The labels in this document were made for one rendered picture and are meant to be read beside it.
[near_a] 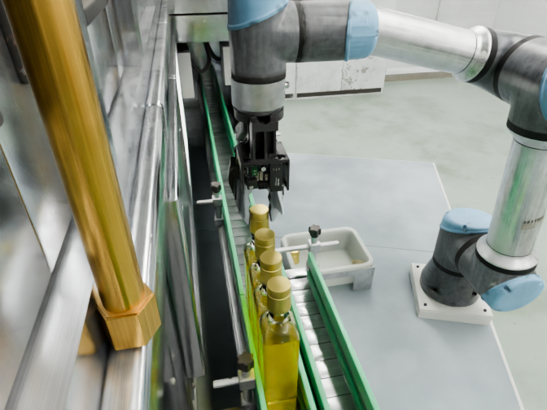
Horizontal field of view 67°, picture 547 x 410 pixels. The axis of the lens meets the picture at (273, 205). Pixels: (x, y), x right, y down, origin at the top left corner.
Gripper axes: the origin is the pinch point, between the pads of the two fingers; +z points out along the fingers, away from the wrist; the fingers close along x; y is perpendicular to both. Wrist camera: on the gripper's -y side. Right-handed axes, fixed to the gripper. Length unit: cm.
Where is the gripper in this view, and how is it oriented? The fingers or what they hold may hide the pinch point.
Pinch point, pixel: (259, 213)
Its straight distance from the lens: 71.7
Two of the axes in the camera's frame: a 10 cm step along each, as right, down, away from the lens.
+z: 0.0, 8.3, 5.6
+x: 9.8, -1.0, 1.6
